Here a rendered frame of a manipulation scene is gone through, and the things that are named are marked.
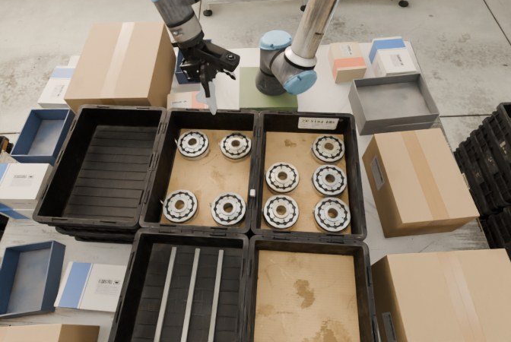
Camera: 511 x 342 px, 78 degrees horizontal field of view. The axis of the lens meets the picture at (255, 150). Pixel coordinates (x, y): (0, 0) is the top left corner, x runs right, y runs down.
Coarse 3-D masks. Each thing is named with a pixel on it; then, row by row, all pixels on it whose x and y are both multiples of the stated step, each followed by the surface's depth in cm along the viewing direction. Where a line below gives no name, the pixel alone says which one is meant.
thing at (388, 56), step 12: (396, 36) 136; (372, 48) 138; (384, 48) 133; (396, 48) 133; (372, 60) 139; (384, 60) 130; (396, 60) 129; (408, 60) 129; (384, 72) 128; (396, 72) 126; (408, 72) 127
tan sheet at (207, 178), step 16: (192, 144) 108; (176, 160) 105; (208, 160) 105; (224, 160) 104; (176, 176) 102; (192, 176) 102; (208, 176) 102; (224, 176) 102; (240, 176) 101; (192, 192) 99; (208, 192) 99; (224, 192) 99; (240, 192) 99; (208, 208) 96; (192, 224) 94; (208, 224) 94; (240, 224) 94
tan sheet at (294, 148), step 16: (272, 144) 107; (288, 144) 107; (304, 144) 106; (272, 160) 104; (288, 160) 104; (304, 160) 103; (304, 176) 101; (304, 192) 98; (304, 208) 95; (304, 224) 93
